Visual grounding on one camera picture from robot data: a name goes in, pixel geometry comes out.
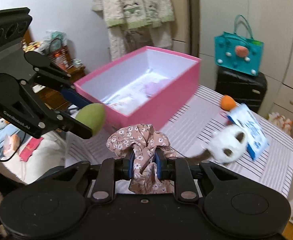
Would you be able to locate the green plush ball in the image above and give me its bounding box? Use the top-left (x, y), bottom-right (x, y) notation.
top-left (75, 103), bottom-right (106, 136)

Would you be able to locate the pink floral scrunchie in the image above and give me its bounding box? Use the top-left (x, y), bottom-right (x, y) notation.
top-left (106, 124), bottom-right (176, 194)

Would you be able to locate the white brown plush toy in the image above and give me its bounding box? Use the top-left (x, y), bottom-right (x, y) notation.
top-left (185, 125), bottom-right (247, 164)

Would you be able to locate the orange plush ball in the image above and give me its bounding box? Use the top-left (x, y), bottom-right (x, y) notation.
top-left (220, 95), bottom-right (237, 112)

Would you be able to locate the blue wet wipes pack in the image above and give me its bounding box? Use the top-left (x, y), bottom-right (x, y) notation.
top-left (228, 103), bottom-right (268, 160)

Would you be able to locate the purple plush toy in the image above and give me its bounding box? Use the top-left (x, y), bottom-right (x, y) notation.
top-left (144, 79), bottom-right (170, 98)

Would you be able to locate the orange drink bottle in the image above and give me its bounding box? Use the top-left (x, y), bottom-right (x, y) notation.
top-left (54, 53), bottom-right (66, 70)

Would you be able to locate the wooden side cabinet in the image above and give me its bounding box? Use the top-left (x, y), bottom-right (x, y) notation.
top-left (22, 30), bottom-right (85, 111)

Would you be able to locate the white printed paper sheet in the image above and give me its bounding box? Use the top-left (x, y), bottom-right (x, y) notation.
top-left (102, 72), bottom-right (168, 115)

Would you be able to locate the pink cardboard box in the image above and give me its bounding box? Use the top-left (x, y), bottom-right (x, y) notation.
top-left (74, 46), bottom-right (201, 129)

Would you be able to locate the striped tablecloth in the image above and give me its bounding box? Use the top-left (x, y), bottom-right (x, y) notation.
top-left (65, 84), bottom-right (293, 199)

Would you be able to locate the white knitted pajama jacket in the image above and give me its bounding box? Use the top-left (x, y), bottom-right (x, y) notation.
top-left (92, 0), bottom-right (175, 29)

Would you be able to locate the black suitcase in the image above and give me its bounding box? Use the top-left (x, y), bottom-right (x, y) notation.
top-left (215, 67), bottom-right (267, 113)

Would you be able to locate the teal felt handbag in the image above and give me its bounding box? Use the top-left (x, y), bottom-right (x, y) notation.
top-left (214, 15), bottom-right (264, 76)

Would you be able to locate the beige wooden wardrobe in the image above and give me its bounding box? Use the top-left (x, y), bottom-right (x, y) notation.
top-left (172, 0), bottom-right (293, 120)

